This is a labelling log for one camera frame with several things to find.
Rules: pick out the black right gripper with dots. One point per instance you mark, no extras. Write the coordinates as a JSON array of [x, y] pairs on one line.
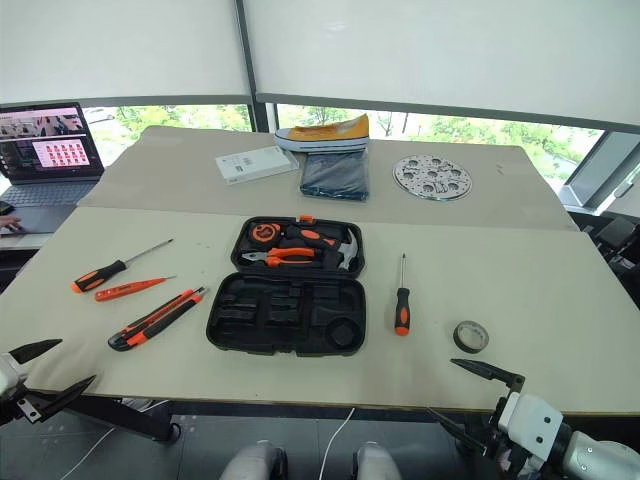
[[495, 435]]

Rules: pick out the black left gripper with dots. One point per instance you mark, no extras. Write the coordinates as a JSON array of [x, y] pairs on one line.
[[25, 402]]

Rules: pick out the black electrical tape roll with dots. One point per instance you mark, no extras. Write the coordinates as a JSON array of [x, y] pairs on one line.
[[462, 342]]

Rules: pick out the orange voltage tester pen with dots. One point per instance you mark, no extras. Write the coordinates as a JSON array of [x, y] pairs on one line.
[[120, 291]]

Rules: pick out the orange black utility knife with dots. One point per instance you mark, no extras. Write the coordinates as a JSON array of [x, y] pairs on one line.
[[150, 322]]

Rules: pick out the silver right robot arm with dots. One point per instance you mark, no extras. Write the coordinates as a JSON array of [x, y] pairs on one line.
[[595, 457]]

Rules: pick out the black tool case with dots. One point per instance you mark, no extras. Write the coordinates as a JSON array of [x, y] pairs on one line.
[[280, 320]]

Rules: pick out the bystander hand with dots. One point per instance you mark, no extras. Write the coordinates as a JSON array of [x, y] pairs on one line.
[[10, 222]]

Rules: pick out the grey rounded robot leg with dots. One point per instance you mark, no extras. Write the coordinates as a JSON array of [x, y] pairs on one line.
[[375, 462], [255, 462]]

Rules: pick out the grey laptop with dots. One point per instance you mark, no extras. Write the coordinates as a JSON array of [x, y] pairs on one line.
[[45, 195]]

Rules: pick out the black chair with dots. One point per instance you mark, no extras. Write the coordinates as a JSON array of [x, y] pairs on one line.
[[617, 237]]

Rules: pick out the round perforated metal plate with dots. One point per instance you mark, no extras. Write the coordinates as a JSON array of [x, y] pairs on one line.
[[431, 177]]

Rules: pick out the orange tape measure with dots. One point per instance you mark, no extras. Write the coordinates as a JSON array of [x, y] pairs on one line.
[[264, 234]]

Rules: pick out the open grey window sash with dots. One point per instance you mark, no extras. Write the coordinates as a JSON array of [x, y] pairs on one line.
[[595, 170]]

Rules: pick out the folded dark blue jeans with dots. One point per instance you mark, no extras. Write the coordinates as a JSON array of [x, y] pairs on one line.
[[335, 175]]

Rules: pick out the white flat cardboard box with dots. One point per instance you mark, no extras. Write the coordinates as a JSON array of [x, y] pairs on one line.
[[255, 165]]

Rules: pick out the yellow canvas shoe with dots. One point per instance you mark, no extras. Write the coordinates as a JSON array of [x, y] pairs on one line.
[[325, 132]]

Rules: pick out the narrow white roller blind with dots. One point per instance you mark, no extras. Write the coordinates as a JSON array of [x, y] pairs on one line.
[[125, 45]]

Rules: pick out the wide white roller blind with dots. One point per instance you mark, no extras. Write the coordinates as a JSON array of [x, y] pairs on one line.
[[440, 50]]

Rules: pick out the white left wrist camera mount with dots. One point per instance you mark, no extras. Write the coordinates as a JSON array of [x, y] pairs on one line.
[[9, 375]]

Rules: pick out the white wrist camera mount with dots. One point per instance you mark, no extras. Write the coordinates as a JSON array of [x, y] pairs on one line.
[[9, 375], [532, 420]]

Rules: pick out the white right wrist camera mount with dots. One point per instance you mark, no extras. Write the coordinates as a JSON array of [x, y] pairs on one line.
[[532, 420]]

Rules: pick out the grey window post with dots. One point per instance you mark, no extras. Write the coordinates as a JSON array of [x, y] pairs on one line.
[[262, 117]]

